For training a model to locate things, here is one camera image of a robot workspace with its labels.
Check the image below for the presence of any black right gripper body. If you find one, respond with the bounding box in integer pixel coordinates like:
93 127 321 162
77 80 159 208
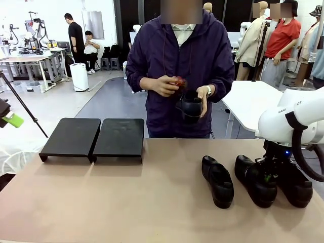
255 140 293 178

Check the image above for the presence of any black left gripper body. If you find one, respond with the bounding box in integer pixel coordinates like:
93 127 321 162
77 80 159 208
0 98 12 129

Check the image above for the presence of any black leather dress shoe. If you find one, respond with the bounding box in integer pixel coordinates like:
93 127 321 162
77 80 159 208
201 155 234 210
234 154 278 209
275 164 314 209
175 90 207 125

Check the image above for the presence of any red-brown shoe brush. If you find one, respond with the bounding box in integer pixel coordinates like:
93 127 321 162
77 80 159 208
174 75 188 91

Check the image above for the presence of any person's left forearm purple sleeve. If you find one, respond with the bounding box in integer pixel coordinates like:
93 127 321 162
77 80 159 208
211 73 235 104

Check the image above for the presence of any person's right forearm purple sleeve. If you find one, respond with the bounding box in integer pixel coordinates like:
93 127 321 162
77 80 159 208
126 68 152 93

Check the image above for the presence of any black metal shoe stand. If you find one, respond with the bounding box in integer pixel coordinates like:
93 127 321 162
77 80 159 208
92 118 145 166
38 117 102 164

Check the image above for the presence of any person's left hand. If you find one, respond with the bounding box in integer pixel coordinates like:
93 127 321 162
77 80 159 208
196 86 208 119

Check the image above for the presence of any person's right hand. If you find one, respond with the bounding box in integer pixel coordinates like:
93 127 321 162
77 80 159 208
151 75 183 97

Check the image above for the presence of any clear plastic storage bin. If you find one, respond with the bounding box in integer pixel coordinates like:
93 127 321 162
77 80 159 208
25 80 44 94

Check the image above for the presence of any white mesh cloth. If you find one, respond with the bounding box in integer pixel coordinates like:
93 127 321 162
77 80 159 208
0 140 40 177

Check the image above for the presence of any wood-topped work table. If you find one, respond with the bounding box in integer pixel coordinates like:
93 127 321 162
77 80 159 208
0 54 55 93

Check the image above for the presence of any white side table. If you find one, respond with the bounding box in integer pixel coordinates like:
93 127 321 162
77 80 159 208
221 80 284 139

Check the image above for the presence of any white air purifier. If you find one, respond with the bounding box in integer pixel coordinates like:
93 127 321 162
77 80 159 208
69 63 90 92

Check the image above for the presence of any man in black clothes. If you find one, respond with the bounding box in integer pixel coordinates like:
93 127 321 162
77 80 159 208
64 13 89 74

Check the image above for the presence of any man in white shirt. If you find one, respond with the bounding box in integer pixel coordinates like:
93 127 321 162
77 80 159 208
83 30 101 74

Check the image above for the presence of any black tripod pole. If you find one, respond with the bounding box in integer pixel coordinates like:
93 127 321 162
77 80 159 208
252 21 271 82

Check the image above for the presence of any mannequin in beige coat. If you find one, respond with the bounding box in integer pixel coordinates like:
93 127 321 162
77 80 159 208
234 1 270 82

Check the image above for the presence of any black backpack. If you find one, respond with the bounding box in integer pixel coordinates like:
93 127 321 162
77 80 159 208
110 43 122 59

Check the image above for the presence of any person in purple jacket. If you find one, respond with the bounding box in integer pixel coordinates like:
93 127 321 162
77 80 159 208
126 10 235 139

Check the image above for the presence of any white humanoid robot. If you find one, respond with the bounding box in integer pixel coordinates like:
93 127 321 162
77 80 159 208
129 24 142 51

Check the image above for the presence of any black camera tripod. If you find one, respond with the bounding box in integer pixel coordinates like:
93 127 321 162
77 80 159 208
0 70 49 139

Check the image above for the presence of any black corrugated cable hose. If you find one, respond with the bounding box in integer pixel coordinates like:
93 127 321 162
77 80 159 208
285 111 324 183

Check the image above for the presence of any silver wall panel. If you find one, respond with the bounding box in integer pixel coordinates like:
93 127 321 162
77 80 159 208
81 10 105 40

